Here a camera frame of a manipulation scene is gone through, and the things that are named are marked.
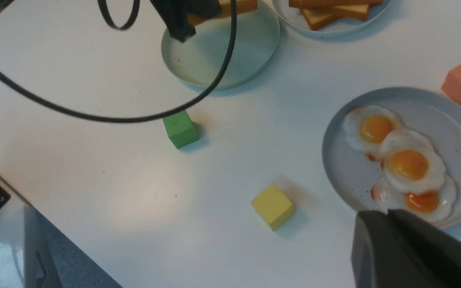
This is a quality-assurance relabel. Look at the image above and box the green cube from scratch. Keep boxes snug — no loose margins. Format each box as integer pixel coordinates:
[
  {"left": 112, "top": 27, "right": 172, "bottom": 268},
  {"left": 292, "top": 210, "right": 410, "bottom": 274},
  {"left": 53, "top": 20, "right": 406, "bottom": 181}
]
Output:
[{"left": 162, "top": 110, "right": 200, "bottom": 149}]

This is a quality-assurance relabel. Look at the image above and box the right gripper own finger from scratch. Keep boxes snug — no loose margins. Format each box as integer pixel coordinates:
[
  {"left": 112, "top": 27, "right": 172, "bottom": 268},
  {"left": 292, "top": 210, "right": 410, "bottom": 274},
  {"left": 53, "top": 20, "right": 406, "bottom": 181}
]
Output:
[{"left": 351, "top": 209, "right": 461, "bottom": 288}]

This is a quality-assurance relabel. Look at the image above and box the grey egg plate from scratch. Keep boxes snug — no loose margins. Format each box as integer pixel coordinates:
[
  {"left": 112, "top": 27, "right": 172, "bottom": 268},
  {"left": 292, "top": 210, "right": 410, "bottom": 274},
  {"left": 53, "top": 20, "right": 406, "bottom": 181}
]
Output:
[{"left": 322, "top": 87, "right": 461, "bottom": 228}]

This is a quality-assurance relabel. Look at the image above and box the light green empty plate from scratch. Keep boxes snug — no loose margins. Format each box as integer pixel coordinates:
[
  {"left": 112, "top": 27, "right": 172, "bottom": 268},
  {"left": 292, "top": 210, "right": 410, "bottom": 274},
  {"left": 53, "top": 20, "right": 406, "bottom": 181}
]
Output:
[{"left": 161, "top": 8, "right": 281, "bottom": 89}]

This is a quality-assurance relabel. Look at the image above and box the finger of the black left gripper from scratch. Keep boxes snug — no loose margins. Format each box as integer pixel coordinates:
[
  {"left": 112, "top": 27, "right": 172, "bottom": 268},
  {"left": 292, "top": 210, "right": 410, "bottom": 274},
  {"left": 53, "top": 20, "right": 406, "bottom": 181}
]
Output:
[{"left": 151, "top": 0, "right": 222, "bottom": 43}]

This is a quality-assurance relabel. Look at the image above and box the grey bread plate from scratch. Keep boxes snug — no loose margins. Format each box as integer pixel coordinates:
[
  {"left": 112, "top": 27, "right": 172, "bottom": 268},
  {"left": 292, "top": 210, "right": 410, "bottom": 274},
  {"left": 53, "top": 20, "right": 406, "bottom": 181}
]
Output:
[{"left": 272, "top": 0, "right": 392, "bottom": 39}]

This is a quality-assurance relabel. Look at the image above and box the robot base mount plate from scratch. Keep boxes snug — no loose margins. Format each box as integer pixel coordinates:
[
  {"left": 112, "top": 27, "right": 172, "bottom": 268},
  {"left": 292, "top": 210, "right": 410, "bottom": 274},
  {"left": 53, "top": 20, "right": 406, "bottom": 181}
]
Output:
[{"left": 0, "top": 176, "right": 120, "bottom": 288}]

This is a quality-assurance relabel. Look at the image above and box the yellow cube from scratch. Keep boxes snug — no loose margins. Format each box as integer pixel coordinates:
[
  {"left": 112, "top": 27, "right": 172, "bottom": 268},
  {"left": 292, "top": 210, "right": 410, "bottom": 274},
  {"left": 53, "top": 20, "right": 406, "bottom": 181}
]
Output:
[{"left": 251, "top": 184, "right": 296, "bottom": 231}]

